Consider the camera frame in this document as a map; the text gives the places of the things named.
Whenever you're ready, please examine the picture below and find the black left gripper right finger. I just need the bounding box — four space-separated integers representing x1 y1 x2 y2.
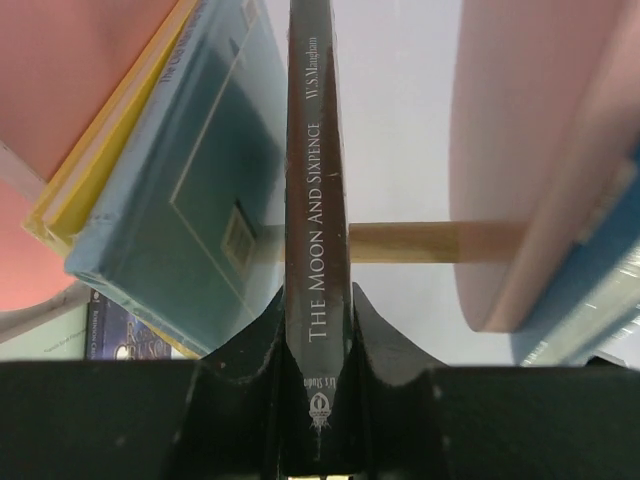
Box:
353 288 639 479

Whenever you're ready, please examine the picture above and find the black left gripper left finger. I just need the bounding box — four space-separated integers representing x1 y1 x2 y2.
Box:
1 295 285 479

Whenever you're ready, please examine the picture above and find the light blue Old Man book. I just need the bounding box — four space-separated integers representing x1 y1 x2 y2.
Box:
65 1 287 357

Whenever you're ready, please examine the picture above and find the teal underwater cover book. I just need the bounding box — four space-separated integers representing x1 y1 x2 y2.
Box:
511 154 639 367

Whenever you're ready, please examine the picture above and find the yellow book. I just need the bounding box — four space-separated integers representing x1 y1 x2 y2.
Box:
23 0 196 256

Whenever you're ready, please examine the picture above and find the black Moon and Sixpence book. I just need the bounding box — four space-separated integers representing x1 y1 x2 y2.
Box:
282 1 361 477

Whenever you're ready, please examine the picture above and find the purple Robinson Crusoe book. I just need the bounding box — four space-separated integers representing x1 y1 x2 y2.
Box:
84 290 198 360

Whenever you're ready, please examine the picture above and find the pale grey Great Gatsby book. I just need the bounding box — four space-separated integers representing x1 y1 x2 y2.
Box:
0 283 91 362

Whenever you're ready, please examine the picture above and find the pink three-tier shelf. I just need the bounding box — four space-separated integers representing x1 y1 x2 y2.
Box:
1 1 639 334

